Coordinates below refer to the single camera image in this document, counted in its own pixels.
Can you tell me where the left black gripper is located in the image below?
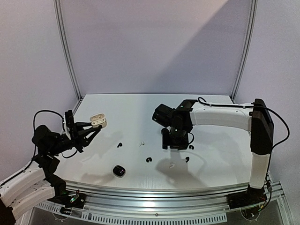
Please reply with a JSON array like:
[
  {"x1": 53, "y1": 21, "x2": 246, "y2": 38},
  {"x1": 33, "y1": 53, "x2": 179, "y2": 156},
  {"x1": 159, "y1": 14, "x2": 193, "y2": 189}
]
[{"x1": 48, "y1": 121, "x2": 100, "y2": 156}]

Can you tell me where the white earbud charging case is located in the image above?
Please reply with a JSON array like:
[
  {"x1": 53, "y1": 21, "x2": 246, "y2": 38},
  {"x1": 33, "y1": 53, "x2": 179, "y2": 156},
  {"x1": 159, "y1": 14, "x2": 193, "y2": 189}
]
[{"x1": 90, "y1": 113, "x2": 107, "y2": 128}]

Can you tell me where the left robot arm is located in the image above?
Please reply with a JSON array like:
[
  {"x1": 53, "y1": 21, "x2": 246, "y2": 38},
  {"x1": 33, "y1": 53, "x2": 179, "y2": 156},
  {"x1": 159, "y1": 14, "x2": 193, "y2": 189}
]
[{"x1": 0, "y1": 122, "x2": 106, "y2": 225}]

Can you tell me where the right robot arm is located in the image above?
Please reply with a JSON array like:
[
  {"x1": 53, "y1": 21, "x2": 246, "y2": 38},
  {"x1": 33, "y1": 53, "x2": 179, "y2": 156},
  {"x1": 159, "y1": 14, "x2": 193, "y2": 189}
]
[{"x1": 152, "y1": 98, "x2": 274, "y2": 204}]

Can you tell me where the black oval charging case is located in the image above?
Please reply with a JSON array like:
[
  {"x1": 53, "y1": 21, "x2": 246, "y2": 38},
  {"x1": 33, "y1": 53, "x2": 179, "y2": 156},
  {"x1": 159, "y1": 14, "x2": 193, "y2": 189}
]
[{"x1": 161, "y1": 128, "x2": 169, "y2": 135}]

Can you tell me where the glossy black charging case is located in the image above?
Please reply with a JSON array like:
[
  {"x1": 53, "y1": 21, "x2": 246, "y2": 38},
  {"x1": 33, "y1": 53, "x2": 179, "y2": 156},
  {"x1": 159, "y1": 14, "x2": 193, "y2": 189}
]
[{"x1": 112, "y1": 165, "x2": 126, "y2": 178}]

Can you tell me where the black hook earbud centre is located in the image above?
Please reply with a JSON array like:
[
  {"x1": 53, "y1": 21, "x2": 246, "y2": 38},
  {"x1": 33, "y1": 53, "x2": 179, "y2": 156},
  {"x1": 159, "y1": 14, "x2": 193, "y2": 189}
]
[{"x1": 146, "y1": 157, "x2": 152, "y2": 163}]

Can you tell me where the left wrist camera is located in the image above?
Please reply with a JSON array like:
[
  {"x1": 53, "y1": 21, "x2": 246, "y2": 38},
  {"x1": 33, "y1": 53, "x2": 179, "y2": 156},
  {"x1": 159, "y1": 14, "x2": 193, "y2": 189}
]
[{"x1": 63, "y1": 110, "x2": 74, "y2": 139}]

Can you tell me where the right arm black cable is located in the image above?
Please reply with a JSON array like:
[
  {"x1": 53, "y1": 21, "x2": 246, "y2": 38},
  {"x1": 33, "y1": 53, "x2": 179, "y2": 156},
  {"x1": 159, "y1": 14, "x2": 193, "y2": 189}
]
[{"x1": 198, "y1": 97, "x2": 291, "y2": 148}]

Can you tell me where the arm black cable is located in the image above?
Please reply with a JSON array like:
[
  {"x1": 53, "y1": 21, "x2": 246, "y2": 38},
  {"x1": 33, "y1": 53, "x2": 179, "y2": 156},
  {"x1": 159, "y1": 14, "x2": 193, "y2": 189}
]
[
  {"x1": 198, "y1": 97, "x2": 291, "y2": 148},
  {"x1": 32, "y1": 110, "x2": 65, "y2": 132}
]

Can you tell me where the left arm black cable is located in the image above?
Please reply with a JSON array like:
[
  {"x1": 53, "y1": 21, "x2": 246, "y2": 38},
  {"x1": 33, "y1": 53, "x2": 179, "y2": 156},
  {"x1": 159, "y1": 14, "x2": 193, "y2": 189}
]
[{"x1": 32, "y1": 110, "x2": 65, "y2": 132}]

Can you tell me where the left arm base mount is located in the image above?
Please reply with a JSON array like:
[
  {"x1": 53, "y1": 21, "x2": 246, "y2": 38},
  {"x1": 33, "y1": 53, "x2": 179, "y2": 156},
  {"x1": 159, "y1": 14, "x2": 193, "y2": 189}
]
[{"x1": 48, "y1": 189, "x2": 87, "y2": 209}]

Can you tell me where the aluminium front rail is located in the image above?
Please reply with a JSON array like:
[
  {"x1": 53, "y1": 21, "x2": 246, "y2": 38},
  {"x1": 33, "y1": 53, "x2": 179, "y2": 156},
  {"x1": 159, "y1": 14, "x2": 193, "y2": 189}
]
[{"x1": 27, "y1": 180, "x2": 285, "y2": 211}]

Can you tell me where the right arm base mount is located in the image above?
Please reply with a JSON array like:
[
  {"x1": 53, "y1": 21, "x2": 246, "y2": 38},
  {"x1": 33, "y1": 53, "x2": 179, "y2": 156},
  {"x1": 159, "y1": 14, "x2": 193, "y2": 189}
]
[{"x1": 226, "y1": 190, "x2": 267, "y2": 210}]

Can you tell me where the left aluminium frame post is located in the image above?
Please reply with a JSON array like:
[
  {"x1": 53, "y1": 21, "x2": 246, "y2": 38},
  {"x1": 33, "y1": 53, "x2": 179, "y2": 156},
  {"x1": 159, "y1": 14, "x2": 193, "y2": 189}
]
[{"x1": 53, "y1": 0, "x2": 83, "y2": 101}]

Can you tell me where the aluminium frame post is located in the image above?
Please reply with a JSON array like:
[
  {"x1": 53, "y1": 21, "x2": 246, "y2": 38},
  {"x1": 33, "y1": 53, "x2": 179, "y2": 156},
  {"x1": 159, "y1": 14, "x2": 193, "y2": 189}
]
[
  {"x1": 53, "y1": 0, "x2": 83, "y2": 101},
  {"x1": 230, "y1": 0, "x2": 258, "y2": 102}
]

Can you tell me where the right aluminium frame post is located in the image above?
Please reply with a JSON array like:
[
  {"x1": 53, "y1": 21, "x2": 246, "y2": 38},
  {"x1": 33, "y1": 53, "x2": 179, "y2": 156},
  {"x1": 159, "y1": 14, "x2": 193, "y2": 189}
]
[{"x1": 230, "y1": 0, "x2": 258, "y2": 102}]

